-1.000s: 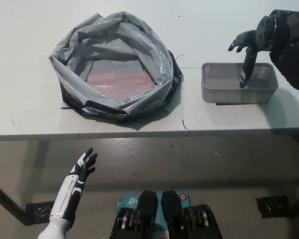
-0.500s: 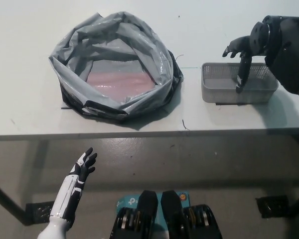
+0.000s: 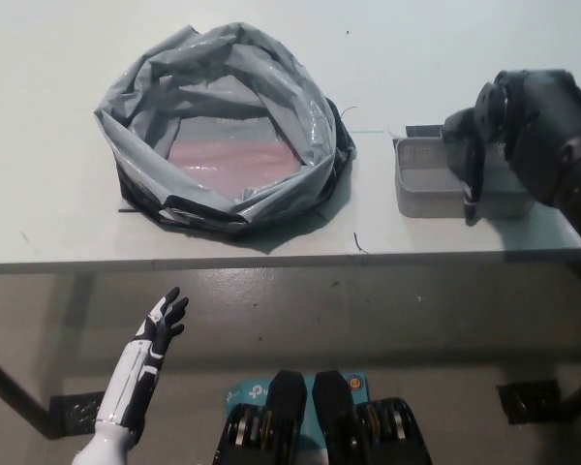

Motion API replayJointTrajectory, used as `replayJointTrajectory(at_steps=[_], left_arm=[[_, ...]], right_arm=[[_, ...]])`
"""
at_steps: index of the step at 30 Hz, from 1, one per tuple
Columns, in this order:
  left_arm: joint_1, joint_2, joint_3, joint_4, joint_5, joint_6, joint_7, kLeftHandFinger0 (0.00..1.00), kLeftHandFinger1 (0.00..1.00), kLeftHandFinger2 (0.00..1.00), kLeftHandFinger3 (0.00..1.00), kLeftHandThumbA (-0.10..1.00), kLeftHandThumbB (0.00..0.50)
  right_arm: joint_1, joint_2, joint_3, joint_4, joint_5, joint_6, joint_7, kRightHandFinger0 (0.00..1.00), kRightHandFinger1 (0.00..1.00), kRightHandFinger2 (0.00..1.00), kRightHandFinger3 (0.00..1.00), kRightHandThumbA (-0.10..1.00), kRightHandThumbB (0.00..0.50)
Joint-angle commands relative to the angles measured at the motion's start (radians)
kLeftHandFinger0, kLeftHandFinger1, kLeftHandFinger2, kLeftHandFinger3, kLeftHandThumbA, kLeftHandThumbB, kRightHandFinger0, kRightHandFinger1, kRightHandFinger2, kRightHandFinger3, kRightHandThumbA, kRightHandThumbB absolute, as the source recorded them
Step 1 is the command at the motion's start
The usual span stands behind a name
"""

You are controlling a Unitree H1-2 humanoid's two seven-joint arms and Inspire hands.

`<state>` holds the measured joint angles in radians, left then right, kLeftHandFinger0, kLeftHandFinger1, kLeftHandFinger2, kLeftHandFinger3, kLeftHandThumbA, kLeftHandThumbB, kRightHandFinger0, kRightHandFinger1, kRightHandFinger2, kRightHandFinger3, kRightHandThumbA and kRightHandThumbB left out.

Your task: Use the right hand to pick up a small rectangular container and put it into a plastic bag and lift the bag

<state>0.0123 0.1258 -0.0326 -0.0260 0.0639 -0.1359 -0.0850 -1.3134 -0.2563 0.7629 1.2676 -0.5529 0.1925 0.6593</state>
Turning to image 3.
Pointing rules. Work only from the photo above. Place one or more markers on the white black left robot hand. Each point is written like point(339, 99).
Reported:
point(152, 339)

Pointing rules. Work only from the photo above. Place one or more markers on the grey black plastic bag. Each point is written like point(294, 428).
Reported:
point(135, 111)

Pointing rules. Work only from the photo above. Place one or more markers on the small grey rectangular basket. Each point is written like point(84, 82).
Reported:
point(426, 198)

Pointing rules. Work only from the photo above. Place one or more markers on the teal robot body top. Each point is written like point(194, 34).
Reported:
point(242, 392)

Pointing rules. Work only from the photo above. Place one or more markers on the thin black tape strip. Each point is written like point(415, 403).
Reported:
point(128, 210)

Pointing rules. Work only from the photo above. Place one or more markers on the pink flat packet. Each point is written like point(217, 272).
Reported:
point(227, 162)

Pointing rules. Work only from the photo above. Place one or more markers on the small dark thread scrap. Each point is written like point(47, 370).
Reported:
point(358, 242)

